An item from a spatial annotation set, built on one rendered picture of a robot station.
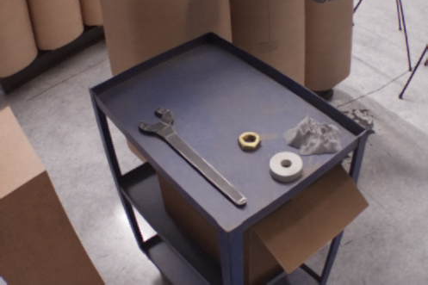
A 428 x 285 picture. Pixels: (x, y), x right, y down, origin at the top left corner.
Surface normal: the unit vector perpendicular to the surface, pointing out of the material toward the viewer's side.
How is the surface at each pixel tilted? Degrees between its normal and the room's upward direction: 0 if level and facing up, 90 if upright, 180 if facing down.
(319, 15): 90
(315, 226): 26
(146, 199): 0
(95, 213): 0
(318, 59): 90
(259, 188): 0
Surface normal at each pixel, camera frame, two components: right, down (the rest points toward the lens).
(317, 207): 0.22, -0.46
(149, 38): -0.22, 0.65
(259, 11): 0.07, 0.65
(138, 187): -0.06, -0.75
